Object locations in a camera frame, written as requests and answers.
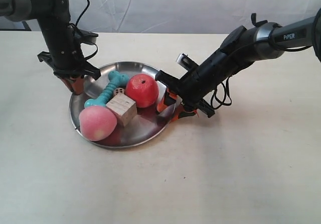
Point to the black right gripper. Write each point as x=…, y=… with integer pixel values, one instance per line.
x=193, y=86

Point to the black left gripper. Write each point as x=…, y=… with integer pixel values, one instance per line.
x=65, y=55

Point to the round steel plate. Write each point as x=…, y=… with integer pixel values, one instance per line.
x=143, y=128

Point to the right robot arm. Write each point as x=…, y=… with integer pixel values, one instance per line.
x=266, y=40

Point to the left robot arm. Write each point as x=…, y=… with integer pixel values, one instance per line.
x=24, y=10

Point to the red toy apple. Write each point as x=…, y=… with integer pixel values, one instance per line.
x=143, y=89

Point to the teal toy bone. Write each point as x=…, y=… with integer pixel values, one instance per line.
x=116, y=80

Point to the wooden cube block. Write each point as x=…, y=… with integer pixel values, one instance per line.
x=123, y=107

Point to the pink toy peach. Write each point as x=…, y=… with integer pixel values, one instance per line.
x=97, y=122

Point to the white backdrop cloth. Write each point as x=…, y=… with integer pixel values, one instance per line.
x=185, y=16

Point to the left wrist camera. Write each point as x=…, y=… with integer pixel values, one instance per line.
x=85, y=37

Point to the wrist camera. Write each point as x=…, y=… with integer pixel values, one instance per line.
x=186, y=62
x=85, y=37

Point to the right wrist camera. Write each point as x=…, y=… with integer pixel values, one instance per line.
x=186, y=62

